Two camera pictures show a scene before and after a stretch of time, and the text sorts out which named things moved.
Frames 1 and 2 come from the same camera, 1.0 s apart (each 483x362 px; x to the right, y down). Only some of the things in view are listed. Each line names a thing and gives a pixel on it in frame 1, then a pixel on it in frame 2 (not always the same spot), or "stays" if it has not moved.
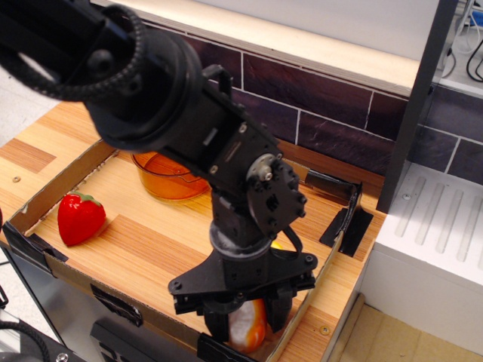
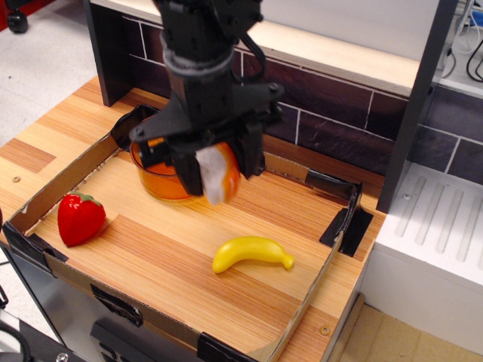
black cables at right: [450, 53] stays
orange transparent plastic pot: [167, 178] stays
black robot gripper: [227, 283] -> [204, 110]
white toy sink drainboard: [427, 265] stays
